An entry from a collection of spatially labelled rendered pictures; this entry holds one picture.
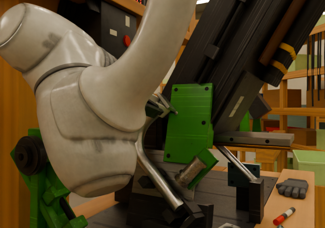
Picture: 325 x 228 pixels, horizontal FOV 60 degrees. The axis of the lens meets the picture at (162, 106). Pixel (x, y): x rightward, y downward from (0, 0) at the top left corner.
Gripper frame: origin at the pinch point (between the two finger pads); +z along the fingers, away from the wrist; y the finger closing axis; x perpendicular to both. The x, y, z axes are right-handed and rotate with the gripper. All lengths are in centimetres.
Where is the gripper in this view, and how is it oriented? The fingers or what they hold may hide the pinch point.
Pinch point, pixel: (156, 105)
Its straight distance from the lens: 72.6
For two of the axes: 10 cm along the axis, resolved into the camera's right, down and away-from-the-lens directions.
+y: -5.2, -6.9, 5.0
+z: 4.7, 2.6, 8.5
